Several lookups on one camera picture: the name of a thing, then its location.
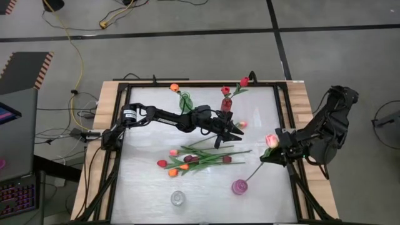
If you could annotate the small tilted screen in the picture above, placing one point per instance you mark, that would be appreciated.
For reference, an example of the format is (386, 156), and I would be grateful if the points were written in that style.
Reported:
(7, 115)

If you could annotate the pink ribbed glass vase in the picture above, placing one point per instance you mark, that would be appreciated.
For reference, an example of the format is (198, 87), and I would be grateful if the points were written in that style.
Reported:
(239, 187)

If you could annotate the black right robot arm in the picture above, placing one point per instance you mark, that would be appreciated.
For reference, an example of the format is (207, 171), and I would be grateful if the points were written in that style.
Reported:
(328, 125)

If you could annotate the small black foam mat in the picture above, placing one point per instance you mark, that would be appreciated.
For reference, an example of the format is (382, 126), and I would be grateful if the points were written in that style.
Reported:
(4, 4)

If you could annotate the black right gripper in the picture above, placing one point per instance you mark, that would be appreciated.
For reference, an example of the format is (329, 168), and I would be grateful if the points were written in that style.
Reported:
(292, 145)

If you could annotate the black round stand base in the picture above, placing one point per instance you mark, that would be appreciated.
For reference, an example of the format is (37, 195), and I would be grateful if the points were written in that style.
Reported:
(54, 3)

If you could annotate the large black foam mat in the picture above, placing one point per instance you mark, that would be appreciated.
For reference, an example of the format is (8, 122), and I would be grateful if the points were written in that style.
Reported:
(22, 72)

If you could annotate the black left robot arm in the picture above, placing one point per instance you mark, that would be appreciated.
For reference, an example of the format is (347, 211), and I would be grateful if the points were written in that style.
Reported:
(168, 118)

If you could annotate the clear embossed glass vase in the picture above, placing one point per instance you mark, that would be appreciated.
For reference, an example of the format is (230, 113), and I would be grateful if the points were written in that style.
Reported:
(178, 198)

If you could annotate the black support beam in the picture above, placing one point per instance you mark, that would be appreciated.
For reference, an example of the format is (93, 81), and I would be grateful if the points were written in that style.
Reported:
(56, 168)

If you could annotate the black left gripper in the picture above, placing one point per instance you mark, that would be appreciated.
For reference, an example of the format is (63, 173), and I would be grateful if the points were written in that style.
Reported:
(220, 126)

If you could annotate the pink artificial tulip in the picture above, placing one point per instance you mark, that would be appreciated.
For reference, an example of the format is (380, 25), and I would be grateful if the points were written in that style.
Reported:
(173, 152)
(272, 141)
(242, 125)

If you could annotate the red glass vase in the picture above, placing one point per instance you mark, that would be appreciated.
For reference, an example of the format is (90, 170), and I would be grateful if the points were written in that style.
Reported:
(226, 104)

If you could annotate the dark red artificial tulip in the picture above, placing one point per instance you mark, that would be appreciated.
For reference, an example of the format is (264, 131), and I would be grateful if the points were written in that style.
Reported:
(227, 158)
(187, 158)
(195, 159)

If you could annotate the backlit keyboard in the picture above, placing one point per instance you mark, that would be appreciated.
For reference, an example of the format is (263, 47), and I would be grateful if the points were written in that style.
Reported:
(17, 197)

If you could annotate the green glass vase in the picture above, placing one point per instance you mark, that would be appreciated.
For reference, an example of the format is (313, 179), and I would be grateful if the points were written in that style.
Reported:
(187, 106)

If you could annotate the black metal table frame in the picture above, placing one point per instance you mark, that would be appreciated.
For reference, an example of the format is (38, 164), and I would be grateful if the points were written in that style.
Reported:
(203, 84)

